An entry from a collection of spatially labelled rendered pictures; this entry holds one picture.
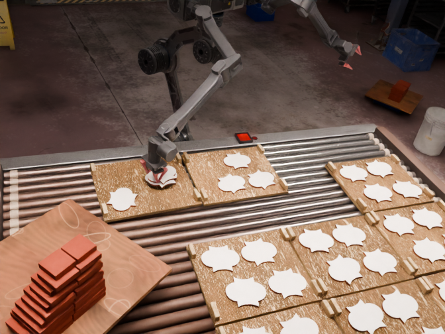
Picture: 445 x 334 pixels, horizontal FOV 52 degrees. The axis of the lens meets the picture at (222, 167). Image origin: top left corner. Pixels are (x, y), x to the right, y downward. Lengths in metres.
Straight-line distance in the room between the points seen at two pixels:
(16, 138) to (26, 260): 2.42
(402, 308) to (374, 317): 0.13
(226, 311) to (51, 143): 2.58
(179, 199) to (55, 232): 0.54
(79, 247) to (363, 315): 0.99
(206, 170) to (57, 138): 2.02
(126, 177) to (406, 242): 1.24
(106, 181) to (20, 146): 1.92
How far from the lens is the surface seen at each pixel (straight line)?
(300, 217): 2.02
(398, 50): 6.29
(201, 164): 2.14
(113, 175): 2.05
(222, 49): 2.12
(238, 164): 2.16
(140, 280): 1.52
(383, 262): 1.93
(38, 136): 3.95
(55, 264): 1.29
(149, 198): 1.94
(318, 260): 1.84
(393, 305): 1.81
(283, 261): 1.79
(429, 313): 1.87
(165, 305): 1.62
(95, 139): 3.87
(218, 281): 1.67
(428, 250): 2.09
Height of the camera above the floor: 2.25
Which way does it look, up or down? 38 degrees down
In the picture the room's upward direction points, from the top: 10 degrees clockwise
